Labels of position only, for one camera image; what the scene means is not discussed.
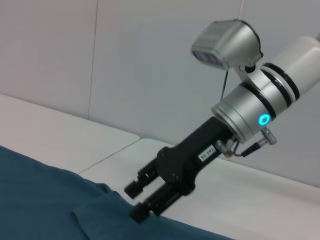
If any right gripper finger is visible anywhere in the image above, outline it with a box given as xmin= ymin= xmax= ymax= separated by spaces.
xmin=124 ymin=159 xmax=163 ymax=200
xmin=129 ymin=181 xmax=186 ymax=224

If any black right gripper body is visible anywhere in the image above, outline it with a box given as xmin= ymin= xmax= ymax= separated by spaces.
xmin=156 ymin=116 xmax=237 ymax=198

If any teal blue FREE t-shirt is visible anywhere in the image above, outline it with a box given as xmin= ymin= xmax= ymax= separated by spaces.
xmin=0 ymin=145 xmax=238 ymax=240

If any right gripper silver plug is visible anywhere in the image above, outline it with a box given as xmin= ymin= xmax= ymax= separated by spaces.
xmin=215 ymin=139 xmax=235 ymax=160

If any right arm plug cable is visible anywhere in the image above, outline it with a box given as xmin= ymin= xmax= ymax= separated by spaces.
xmin=233 ymin=126 xmax=278 ymax=158

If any thin black camera cable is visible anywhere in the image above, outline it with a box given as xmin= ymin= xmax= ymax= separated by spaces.
xmin=219 ymin=68 xmax=230 ymax=100

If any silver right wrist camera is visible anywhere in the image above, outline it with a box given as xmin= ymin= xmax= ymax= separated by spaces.
xmin=190 ymin=19 xmax=265 ymax=82

